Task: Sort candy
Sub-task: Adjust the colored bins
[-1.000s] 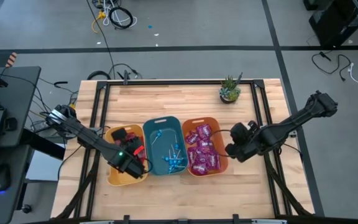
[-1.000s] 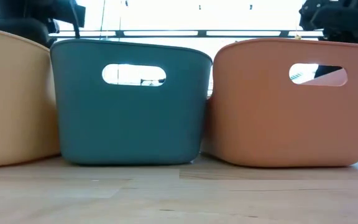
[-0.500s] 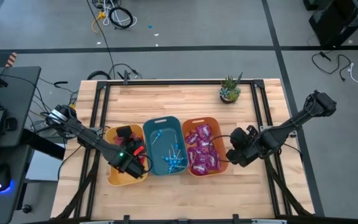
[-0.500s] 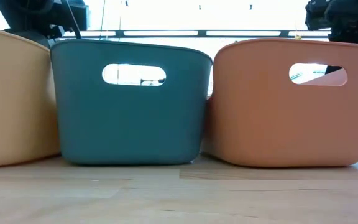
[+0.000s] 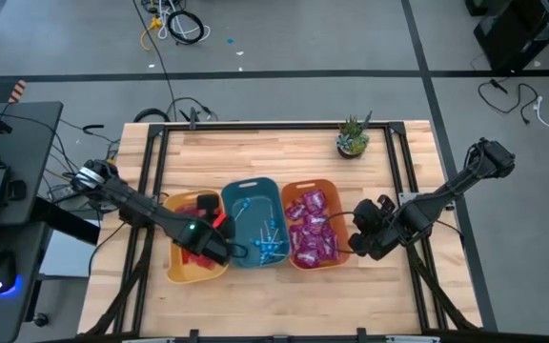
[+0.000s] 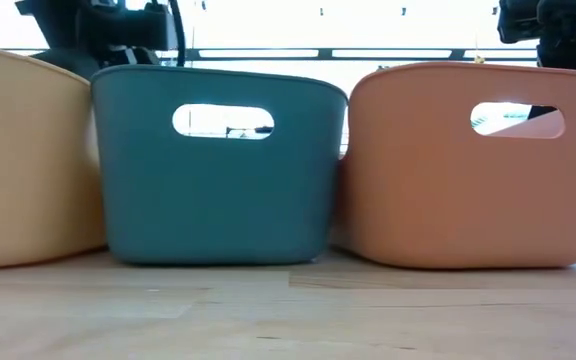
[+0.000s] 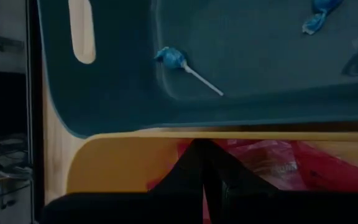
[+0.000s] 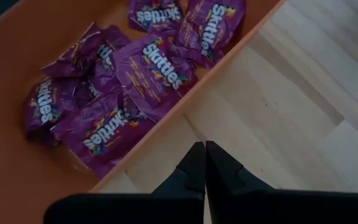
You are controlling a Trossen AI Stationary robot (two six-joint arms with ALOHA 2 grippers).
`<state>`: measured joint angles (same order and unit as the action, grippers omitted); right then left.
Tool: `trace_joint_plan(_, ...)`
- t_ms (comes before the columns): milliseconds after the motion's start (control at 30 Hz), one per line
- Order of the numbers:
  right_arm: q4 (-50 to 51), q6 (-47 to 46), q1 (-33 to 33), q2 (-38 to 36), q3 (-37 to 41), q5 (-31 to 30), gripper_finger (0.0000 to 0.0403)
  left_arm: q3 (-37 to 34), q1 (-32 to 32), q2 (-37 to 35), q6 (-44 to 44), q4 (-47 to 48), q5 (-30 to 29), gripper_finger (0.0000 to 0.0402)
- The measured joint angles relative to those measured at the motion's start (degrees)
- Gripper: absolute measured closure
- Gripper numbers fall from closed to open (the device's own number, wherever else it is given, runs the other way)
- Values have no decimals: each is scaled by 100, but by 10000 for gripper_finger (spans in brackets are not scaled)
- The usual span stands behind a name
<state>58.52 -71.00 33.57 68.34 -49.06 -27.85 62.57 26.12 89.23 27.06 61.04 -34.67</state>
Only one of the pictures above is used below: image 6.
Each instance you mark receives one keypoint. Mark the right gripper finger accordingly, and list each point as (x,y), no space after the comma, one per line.
(542,111)

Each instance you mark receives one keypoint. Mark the orange plastic bin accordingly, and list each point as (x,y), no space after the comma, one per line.
(468,200)

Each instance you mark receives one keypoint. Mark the yellow plastic bin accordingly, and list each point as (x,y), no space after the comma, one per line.
(28,160)

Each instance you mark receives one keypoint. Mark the teal plastic bin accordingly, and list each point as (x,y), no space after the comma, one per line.
(218,200)

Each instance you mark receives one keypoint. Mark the yellow plug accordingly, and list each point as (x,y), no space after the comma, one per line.
(478,60)

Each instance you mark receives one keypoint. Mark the ceiling light bar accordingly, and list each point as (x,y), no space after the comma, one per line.
(368,53)

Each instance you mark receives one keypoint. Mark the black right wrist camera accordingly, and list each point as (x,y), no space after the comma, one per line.
(518,20)

